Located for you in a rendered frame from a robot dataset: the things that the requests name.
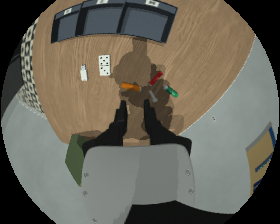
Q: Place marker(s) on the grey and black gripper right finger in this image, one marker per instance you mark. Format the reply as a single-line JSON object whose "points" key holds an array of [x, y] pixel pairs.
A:
{"points": [[159, 134]]}

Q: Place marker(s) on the white domino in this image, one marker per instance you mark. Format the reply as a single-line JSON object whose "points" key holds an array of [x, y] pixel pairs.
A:
{"points": [[104, 65]]}

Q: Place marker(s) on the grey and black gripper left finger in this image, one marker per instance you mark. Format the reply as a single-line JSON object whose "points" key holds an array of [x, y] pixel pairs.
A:
{"points": [[113, 136]]}

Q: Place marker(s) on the grey usb stick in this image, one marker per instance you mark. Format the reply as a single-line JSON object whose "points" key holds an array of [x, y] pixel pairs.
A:
{"points": [[84, 73]]}

